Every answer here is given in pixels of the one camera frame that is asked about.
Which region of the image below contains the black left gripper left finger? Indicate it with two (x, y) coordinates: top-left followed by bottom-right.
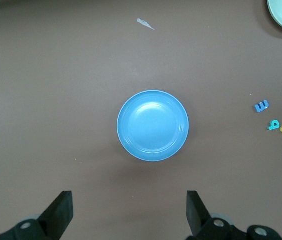
(0, 190), (74, 240)

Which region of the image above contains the blue plate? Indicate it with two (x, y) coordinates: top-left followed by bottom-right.
(116, 89), (190, 163)

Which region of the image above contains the white tape scrap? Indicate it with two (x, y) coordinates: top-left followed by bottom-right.
(136, 17), (156, 31)

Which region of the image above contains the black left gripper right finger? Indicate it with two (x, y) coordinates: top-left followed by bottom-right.
(185, 190), (282, 240)

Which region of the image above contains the teal foam letter p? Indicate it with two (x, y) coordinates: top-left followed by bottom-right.
(267, 119), (280, 131)

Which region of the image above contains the blue foam letter m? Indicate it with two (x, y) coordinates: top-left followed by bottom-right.
(254, 99), (270, 113)

